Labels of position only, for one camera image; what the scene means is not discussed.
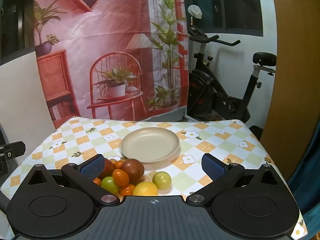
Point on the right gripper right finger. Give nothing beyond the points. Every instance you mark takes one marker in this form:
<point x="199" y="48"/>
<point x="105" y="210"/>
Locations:
<point x="223" y="176"/>

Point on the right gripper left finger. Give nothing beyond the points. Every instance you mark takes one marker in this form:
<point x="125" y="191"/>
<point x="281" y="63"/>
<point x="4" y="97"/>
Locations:
<point x="81" y="178"/>

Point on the orange tangerine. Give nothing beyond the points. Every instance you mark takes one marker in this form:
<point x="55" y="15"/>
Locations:
<point x="118" y="164"/>
<point x="126" y="190"/>
<point x="97" y="181"/>
<point x="120" y="177"/>

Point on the bright red apple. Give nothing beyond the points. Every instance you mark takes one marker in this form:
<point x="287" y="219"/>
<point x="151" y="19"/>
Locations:
<point x="108" y="169"/>

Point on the dark red apple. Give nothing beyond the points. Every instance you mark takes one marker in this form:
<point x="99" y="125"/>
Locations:
<point x="134" y="169"/>

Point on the small green apple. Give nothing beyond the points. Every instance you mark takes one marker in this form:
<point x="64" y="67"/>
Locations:
<point x="162" y="180"/>

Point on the yellow lemon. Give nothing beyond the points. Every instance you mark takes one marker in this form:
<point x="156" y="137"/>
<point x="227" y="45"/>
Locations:
<point x="145" y="188"/>

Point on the checkered floral tablecloth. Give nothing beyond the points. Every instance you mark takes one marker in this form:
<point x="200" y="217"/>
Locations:
<point x="79" y="139"/>

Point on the beige round plate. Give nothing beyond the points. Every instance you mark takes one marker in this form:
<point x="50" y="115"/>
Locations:
<point x="149" y="145"/>

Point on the black exercise bike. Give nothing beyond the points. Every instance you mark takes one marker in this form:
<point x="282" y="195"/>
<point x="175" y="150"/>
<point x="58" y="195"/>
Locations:
<point x="231" y="77"/>

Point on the wooden door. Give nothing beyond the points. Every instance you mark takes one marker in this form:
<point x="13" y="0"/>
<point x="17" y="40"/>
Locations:
<point x="294" y="109"/>

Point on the pink printed backdrop cloth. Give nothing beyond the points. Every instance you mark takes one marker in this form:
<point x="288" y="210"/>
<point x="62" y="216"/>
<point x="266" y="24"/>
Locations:
<point x="112" y="59"/>

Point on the dark window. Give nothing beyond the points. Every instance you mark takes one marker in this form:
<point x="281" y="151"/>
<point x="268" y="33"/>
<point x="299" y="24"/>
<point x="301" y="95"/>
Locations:
<point x="242" y="17"/>

